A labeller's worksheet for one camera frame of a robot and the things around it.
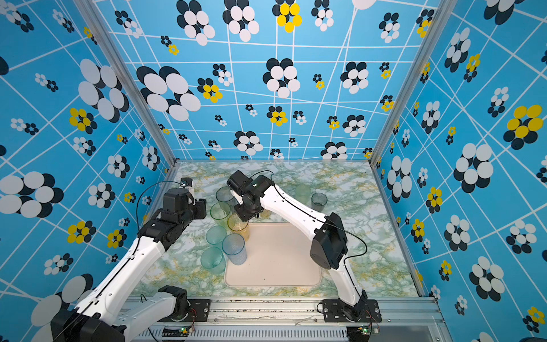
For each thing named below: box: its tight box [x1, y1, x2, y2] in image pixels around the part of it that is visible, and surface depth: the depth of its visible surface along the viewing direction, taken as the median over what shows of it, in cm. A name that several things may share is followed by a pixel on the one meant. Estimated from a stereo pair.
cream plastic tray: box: [225, 222, 322, 288], surface depth 86 cm
